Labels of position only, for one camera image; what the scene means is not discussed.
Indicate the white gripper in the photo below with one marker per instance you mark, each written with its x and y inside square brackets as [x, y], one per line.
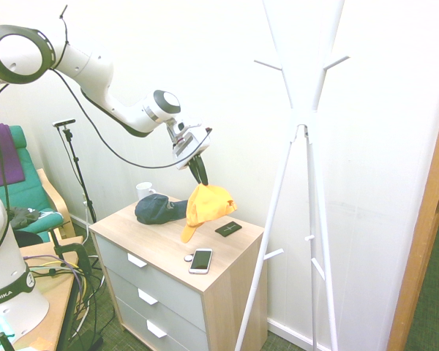
[190, 144]

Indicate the orange baseball cap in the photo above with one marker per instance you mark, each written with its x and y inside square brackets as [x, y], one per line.
[205, 204]

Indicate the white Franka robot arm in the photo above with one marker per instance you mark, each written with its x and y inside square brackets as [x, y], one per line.
[84, 66]

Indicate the dark blue baseball cap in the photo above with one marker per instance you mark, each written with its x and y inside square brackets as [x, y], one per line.
[153, 210]

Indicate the white mug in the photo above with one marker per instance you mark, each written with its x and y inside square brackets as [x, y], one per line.
[143, 190]

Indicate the black card wallet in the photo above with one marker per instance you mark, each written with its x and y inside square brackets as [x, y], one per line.
[228, 229]

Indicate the small round white disc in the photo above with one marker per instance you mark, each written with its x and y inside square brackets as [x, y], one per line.
[187, 258]

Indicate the white smartphone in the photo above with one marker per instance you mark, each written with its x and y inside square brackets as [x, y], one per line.
[200, 260]

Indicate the white coat rack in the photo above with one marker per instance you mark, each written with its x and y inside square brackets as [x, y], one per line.
[303, 117]

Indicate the wooden dresser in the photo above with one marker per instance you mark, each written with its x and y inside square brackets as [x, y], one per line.
[234, 292]

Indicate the black table clamp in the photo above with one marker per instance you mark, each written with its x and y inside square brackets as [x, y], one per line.
[81, 256]

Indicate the green wooden armchair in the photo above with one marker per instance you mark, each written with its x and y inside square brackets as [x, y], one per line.
[33, 190]

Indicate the black garment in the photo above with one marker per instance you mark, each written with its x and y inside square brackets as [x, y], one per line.
[23, 216]

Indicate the purple cloth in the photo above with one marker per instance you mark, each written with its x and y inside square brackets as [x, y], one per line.
[8, 161]

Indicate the orange sticky note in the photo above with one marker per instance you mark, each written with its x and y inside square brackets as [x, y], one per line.
[42, 344]

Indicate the dark red wrist camera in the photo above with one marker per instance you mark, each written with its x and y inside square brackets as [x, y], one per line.
[207, 130]

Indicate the white wall plug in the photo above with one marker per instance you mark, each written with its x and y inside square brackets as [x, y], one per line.
[85, 206]

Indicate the black camera tripod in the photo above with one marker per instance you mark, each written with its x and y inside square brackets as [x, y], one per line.
[77, 164]

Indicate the black bar camera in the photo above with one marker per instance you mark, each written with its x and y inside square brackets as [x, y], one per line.
[64, 123]

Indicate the wooden door frame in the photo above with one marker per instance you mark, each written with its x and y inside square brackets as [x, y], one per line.
[424, 237]

